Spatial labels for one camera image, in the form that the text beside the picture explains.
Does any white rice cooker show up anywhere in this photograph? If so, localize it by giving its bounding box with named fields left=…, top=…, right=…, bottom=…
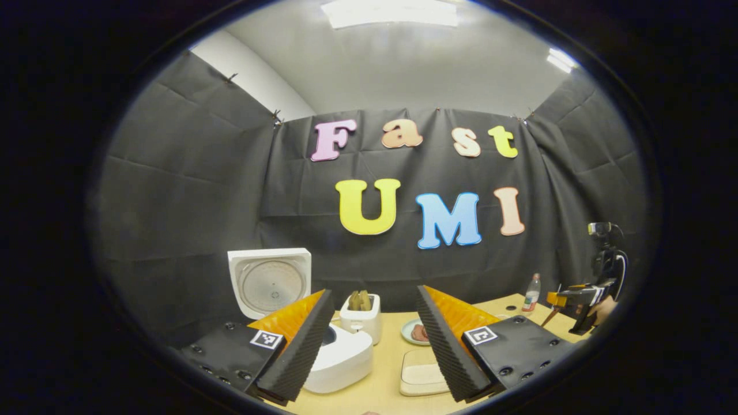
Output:
left=227, top=248, right=374, bottom=394

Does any cream rectangular tray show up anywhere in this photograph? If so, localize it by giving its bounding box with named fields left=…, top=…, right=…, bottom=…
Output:
left=399, top=349, right=451, bottom=397

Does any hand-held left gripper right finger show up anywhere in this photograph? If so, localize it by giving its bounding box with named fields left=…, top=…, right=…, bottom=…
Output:
left=416, top=284, right=574, bottom=403

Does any pale green plate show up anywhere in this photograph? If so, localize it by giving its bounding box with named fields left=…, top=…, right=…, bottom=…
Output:
left=401, top=318, right=430, bottom=346

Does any white toaster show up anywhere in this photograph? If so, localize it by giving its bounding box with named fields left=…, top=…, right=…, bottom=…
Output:
left=340, top=294, right=382, bottom=345

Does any small ceiling light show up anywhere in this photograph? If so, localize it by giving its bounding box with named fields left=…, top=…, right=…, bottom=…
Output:
left=547, top=47, right=579, bottom=74

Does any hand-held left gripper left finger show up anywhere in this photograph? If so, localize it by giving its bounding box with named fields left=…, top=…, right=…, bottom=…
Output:
left=179, top=288, right=335, bottom=406

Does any clear water bottle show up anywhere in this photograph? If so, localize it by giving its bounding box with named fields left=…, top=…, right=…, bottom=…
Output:
left=522, top=273, right=541, bottom=313

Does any large ceiling light panel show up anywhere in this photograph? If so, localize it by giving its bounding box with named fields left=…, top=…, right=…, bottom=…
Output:
left=320, top=0, right=459, bottom=29

